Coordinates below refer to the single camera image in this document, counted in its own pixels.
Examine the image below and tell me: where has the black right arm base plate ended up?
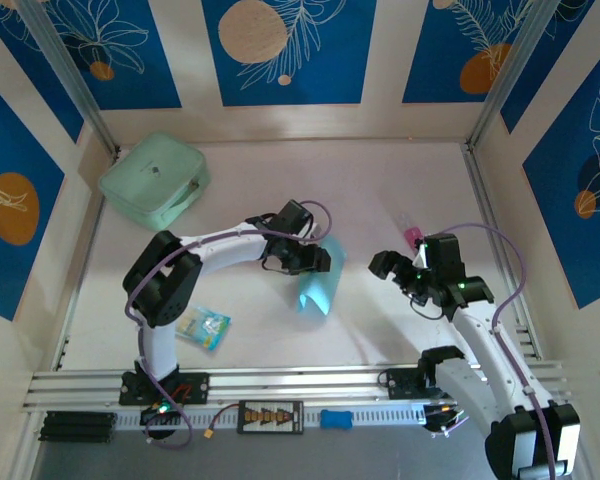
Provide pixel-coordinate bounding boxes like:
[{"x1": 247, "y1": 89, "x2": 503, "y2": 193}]
[{"x1": 385, "y1": 368, "x2": 431, "y2": 401}]

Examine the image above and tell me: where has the light blue cloth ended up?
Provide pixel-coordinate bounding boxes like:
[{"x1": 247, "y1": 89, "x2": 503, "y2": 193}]
[{"x1": 295, "y1": 235, "x2": 349, "y2": 317}]

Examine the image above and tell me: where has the pink clear plastic stick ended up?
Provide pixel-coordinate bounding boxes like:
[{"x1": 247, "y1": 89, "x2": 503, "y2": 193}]
[{"x1": 398, "y1": 212, "x2": 426, "y2": 250}]

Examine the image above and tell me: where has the black wiring hub green light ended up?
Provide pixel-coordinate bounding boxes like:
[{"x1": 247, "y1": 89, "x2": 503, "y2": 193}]
[
  {"x1": 422, "y1": 399, "x2": 469, "y2": 436},
  {"x1": 139, "y1": 399, "x2": 182, "y2": 427}
]

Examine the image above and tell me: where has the blue foam block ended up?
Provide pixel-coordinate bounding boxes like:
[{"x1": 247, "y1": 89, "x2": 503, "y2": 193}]
[{"x1": 319, "y1": 408, "x2": 354, "y2": 430}]

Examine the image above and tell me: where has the aluminium frame post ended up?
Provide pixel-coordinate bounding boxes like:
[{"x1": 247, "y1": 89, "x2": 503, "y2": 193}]
[
  {"x1": 17, "y1": 0, "x2": 121, "y2": 156},
  {"x1": 467, "y1": 0, "x2": 564, "y2": 151}
]

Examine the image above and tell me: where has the blue yellow snack packet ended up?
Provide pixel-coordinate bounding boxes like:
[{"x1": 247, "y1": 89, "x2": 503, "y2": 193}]
[{"x1": 174, "y1": 305, "x2": 232, "y2": 355}]

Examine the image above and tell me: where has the slotted grey cable duct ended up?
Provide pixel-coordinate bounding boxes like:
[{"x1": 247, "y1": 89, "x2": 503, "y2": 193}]
[{"x1": 114, "y1": 403, "x2": 431, "y2": 432}]

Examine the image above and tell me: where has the wire with yellow connector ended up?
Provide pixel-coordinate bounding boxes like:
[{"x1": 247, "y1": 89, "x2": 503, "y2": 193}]
[{"x1": 203, "y1": 403, "x2": 241, "y2": 442}]

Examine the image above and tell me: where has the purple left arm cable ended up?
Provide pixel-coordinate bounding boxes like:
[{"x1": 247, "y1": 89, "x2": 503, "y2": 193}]
[{"x1": 124, "y1": 199, "x2": 336, "y2": 451}]

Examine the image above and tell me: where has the aluminium table side rail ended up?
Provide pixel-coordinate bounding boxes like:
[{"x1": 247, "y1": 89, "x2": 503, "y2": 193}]
[
  {"x1": 52, "y1": 197, "x2": 106, "y2": 372},
  {"x1": 462, "y1": 144, "x2": 541, "y2": 361}
]

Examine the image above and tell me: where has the aluminium mounting rail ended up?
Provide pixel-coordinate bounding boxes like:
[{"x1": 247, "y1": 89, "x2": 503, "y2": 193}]
[{"x1": 22, "y1": 362, "x2": 574, "y2": 414}]

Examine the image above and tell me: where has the black profile bar stack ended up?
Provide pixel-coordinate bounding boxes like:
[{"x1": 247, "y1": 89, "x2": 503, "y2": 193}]
[{"x1": 38, "y1": 410, "x2": 117, "y2": 444}]

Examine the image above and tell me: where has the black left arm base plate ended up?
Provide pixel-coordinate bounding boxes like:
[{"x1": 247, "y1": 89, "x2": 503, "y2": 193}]
[{"x1": 118, "y1": 370, "x2": 211, "y2": 406}]

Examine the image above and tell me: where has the mint green zip pouch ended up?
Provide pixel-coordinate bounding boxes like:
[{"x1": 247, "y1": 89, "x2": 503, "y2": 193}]
[{"x1": 98, "y1": 131, "x2": 212, "y2": 233}]

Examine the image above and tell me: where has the black power distribution board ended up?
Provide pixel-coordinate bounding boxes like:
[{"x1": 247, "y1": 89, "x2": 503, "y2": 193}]
[{"x1": 236, "y1": 400, "x2": 305, "y2": 435}]

